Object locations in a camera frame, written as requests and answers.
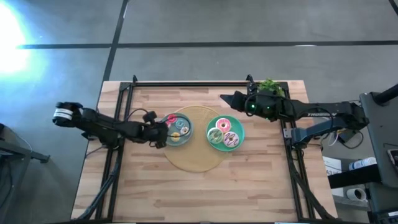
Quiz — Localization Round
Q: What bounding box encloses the white bottle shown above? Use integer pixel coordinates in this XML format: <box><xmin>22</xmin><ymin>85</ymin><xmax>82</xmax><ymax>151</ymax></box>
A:
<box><xmin>348</xmin><ymin>157</ymin><xmax>377</xmax><ymax>171</ymax></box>

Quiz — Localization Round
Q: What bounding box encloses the white cardboard box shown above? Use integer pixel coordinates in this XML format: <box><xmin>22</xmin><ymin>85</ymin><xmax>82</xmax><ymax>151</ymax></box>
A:
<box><xmin>322</xmin><ymin>155</ymin><xmax>343</xmax><ymax>177</ymax></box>

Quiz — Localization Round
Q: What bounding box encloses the light blue plate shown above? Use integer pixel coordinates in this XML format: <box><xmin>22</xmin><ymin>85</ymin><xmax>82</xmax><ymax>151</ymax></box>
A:
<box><xmin>160</xmin><ymin>112</ymin><xmax>194</xmax><ymax>147</ymax></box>

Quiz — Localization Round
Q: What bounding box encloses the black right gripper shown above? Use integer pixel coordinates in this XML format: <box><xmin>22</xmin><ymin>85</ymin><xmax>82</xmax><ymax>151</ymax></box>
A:
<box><xmin>220</xmin><ymin>90</ymin><xmax>287</xmax><ymax>122</ymax></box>

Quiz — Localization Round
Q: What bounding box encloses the grey equipment cart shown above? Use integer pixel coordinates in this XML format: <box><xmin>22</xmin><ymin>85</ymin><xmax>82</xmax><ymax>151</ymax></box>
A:
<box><xmin>359</xmin><ymin>91</ymin><xmax>398</xmax><ymax>187</ymax></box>

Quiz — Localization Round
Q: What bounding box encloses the black shelf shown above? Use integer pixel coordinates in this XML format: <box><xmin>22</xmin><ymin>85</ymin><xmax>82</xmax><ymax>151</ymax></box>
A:
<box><xmin>328</xmin><ymin>172</ymin><xmax>382</xmax><ymax>189</ymax></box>

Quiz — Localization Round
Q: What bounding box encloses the dark grey stand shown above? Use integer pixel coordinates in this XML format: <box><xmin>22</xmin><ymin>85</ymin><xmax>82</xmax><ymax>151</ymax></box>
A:
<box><xmin>0</xmin><ymin>124</ymin><xmax>50</xmax><ymax>224</ymax></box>

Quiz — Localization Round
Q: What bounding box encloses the round woven tan placemat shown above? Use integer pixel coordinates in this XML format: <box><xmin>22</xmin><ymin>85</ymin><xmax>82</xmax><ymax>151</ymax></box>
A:
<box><xmin>163</xmin><ymin>105</ymin><xmax>233</xmax><ymax>174</ymax></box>

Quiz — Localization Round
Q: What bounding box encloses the black pole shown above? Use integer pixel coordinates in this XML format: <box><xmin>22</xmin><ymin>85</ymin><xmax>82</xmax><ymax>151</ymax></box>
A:
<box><xmin>373</xmin><ymin>83</ymin><xmax>398</xmax><ymax>105</ymax></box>

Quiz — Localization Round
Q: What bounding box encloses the large green frosted donut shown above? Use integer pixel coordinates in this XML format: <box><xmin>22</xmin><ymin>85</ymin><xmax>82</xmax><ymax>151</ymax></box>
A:
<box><xmin>207</xmin><ymin>127</ymin><xmax>224</xmax><ymax>145</ymax></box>

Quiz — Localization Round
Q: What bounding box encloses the large chocolate drizzled donut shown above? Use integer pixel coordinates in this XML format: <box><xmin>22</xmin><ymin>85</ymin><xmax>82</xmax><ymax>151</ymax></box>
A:
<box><xmin>223</xmin><ymin>131</ymin><xmax>240</xmax><ymax>148</ymax></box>

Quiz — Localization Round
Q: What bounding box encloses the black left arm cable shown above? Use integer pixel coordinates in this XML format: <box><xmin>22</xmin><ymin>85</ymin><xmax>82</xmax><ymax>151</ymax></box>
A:
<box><xmin>123</xmin><ymin>108</ymin><xmax>150</xmax><ymax>124</ymax></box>

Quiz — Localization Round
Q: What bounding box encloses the green plate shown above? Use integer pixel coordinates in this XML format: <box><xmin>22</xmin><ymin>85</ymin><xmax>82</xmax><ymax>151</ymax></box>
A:
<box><xmin>205</xmin><ymin>114</ymin><xmax>246</xmax><ymax>152</ymax></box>

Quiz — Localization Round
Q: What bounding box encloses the green artificial plant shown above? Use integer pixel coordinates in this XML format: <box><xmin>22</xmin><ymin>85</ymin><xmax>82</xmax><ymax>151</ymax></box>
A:
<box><xmin>256</xmin><ymin>78</ymin><xmax>285</xmax><ymax>96</ymax></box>

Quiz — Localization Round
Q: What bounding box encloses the white tape roll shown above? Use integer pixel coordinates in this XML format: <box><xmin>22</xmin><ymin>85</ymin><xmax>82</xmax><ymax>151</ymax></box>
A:
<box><xmin>346</xmin><ymin>187</ymin><xmax>368</xmax><ymax>202</ymax></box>

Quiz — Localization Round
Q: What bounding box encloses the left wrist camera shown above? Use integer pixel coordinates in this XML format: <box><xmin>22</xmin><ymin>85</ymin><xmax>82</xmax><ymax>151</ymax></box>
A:
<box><xmin>142</xmin><ymin>111</ymin><xmax>158</xmax><ymax>124</ymax></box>

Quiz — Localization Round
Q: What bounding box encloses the large pink frosted donut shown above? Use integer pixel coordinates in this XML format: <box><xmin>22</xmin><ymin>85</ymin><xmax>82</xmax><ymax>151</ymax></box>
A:
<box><xmin>215</xmin><ymin>118</ymin><xmax>233</xmax><ymax>134</ymax></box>

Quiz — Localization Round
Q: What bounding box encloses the black aluminium table frame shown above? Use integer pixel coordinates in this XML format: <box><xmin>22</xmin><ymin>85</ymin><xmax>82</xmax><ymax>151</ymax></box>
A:
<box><xmin>71</xmin><ymin>74</ymin><xmax>338</xmax><ymax>222</ymax></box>

